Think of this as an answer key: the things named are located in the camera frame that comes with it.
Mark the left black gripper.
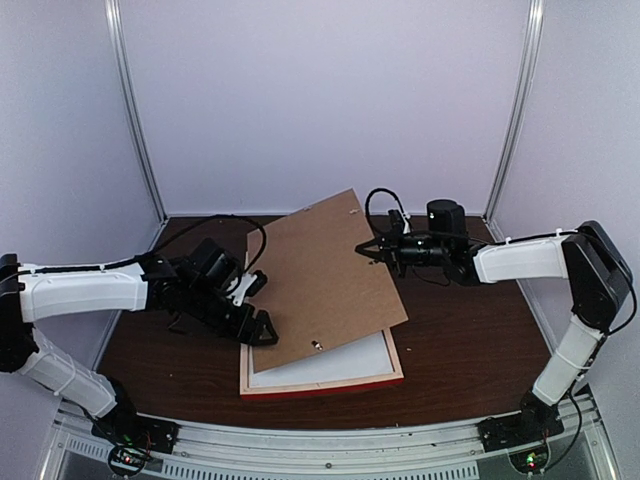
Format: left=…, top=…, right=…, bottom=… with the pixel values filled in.
left=185, top=282, right=278, bottom=347

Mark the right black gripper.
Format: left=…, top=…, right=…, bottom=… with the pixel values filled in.
left=357, top=222, right=449, bottom=277

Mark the wooden picture frame red edge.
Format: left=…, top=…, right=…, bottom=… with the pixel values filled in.
left=238, top=249, right=405, bottom=400

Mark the brown backing board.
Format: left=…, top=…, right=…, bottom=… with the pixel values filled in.
left=247, top=190, right=408, bottom=372

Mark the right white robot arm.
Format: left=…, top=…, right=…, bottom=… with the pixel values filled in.
left=355, top=199, right=637, bottom=442

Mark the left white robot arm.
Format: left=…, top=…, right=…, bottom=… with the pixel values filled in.
left=1, top=238, right=279, bottom=444

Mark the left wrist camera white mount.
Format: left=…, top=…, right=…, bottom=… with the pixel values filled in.
left=226, top=270, right=268, bottom=306

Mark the right black cable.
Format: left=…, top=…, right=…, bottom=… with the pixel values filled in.
left=364, top=188, right=476, bottom=289

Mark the black cable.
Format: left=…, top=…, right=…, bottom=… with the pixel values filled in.
left=134, top=214, right=269, bottom=281
left=364, top=188, right=476, bottom=289

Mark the aluminium front rail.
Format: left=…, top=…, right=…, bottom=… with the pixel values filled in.
left=35, top=402, right=622, bottom=479

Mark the left black cable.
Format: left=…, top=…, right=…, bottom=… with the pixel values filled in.
left=134, top=214, right=269, bottom=281

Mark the right aluminium corner post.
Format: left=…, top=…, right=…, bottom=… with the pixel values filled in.
left=483, top=0, right=545, bottom=225

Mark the aluminium corner post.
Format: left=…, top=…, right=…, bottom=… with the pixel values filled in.
left=104, top=0, right=168, bottom=223
left=483, top=0, right=545, bottom=225

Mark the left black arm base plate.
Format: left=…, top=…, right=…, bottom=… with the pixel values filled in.
left=90, top=416, right=179, bottom=454

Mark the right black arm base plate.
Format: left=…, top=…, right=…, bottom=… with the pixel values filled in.
left=477, top=412, right=565, bottom=453

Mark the left aluminium corner post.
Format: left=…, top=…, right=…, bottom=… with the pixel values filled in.
left=104, top=0, right=168, bottom=223

